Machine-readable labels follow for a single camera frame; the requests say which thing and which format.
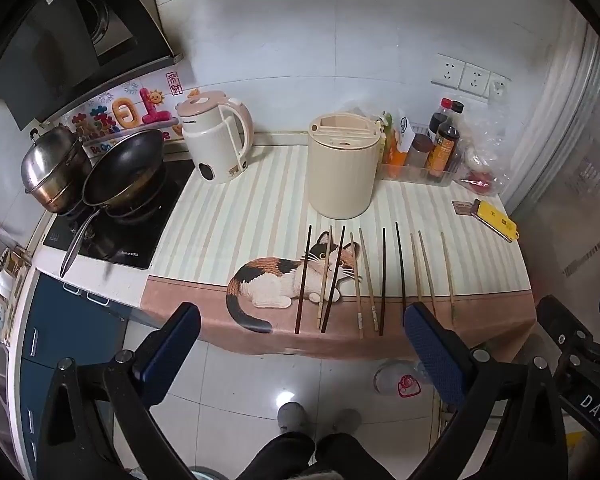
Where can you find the black range hood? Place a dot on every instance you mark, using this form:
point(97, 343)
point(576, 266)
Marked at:
point(55, 50)

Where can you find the blue kitchen cabinet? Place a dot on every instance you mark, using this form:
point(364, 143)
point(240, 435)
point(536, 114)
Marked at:
point(55, 320)

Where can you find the striped cat print table mat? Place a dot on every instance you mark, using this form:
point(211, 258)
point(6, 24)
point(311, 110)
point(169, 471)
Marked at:
point(260, 210)

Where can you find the small brown card box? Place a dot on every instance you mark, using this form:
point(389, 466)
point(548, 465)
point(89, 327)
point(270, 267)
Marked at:
point(462, 207)

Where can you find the orange seasoning bottle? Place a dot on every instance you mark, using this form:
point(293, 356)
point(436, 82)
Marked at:
point(400, 152)

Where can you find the glass sliding door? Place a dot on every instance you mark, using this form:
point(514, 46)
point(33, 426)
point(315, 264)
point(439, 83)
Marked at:
point(580, 110)

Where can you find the white paper packet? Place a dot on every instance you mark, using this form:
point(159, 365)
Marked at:
point(405, 127)

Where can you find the clear plastic tray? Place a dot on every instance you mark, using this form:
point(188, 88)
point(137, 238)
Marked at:
point(410, 174)

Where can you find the cream cylindrical utensil holder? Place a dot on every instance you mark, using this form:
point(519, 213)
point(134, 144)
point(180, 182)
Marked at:
point(340, 175)

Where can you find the dark bottle with black cap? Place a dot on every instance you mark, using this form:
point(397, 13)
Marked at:
point(457, 110)

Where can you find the dark wooden chopstick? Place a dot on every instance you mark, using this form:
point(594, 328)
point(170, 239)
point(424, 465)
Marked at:
point(333, 280)
point(400, 270)
point(382, 280)
point(303, 280)

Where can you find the stainless steel pot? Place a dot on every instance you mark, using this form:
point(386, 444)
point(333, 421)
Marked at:
point(55, 160)

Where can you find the green yellow bottle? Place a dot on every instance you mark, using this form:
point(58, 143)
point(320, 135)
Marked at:
point(386, 135)

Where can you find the dark bottle with red cap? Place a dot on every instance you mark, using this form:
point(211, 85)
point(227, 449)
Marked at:
point(439, 120)

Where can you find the person's left leg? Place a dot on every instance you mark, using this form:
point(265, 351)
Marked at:
point(280, 455)

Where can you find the colourful wall sticker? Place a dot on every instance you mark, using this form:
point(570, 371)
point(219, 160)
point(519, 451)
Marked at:
point(130, 110)

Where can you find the yellow rectangular case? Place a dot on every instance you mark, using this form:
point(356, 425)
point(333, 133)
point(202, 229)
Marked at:
point(495, 220)

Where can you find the cream electric kettle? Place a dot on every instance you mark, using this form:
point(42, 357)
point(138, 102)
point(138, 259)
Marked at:
point(215, 140)

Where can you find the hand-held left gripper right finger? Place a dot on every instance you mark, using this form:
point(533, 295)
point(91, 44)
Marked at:
point(435, 355)

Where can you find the orange label sauce bottle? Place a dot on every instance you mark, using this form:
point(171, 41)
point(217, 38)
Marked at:
point(442, 152)

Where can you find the brown lid spice jar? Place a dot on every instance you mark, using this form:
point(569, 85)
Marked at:
point(420, 150)

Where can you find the black wok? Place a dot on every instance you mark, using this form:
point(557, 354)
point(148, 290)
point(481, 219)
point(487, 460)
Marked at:
point(125, 165)

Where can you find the clear plastic bag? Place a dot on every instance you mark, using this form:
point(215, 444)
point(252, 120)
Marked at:
point(485, 135)

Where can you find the white wall socket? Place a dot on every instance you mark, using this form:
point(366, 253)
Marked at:
point(499, 89)
point(448, 72)
point(475, 80)

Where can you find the person's leg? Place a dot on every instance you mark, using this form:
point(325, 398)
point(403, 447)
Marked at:
point(345, 455)
point(280, 455)

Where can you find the person's right leg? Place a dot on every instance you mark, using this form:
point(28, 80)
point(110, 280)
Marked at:
point(345, 455)

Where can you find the black glass cooktop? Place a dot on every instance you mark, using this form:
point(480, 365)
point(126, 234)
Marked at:
point(140, 240)

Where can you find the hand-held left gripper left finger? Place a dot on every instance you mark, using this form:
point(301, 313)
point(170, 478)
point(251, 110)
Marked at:
point(172, 355)

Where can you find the banded light wooden chopstick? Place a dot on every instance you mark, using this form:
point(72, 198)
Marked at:
point(368, 280)
point(325, 275)
point(356, 285)

